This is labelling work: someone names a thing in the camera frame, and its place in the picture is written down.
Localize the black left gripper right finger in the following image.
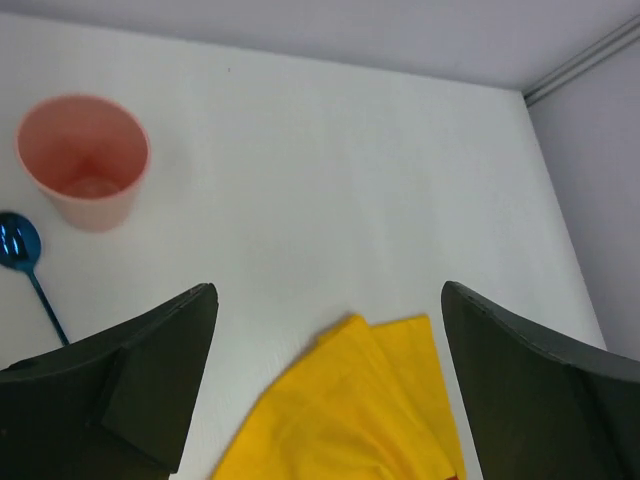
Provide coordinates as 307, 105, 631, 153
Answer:
441, 281, 639, 479

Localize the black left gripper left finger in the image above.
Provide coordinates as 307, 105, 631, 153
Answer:
1, 283, 219, 479

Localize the yellow Pikachu placemat cloth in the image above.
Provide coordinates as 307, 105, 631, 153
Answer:
213, 315, 467, 479

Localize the blue metallic spoon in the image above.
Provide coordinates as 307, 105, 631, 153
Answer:
1, 211, 70, 346

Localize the pink plastic cup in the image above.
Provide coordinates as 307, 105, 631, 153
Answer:
14, 94, 151, 232

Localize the aluminium corner frame post right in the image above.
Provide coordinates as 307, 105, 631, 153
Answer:
522, 15, 639, 107

